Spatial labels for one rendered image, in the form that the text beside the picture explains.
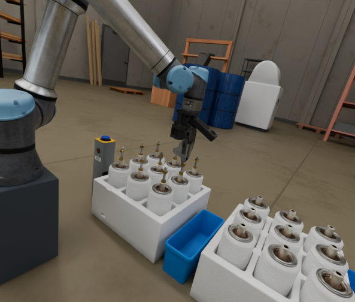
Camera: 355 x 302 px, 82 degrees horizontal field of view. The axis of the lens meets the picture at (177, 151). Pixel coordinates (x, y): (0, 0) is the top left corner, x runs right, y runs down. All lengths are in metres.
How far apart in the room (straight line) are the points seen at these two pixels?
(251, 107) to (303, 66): 4.44
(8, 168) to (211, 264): 0.61
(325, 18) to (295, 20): 0.90
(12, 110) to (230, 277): 0.71
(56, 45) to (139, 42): 0.27
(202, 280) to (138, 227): 0.29
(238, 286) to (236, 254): 0.08
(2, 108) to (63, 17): 0.30
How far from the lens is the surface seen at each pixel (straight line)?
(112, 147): 1.05
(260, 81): 4.75
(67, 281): 0.83
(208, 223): 1.00
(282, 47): 9.15
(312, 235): 0.88
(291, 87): 8.81
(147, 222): 0.79
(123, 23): 0.61
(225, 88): 3.82
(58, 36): 0.76
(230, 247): 0.67
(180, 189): 0.84
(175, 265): 0.79
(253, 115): 4.70
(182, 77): 0.59
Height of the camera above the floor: 0.64
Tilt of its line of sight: 18 degrees down
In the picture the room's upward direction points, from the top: 11 degrees clockwise
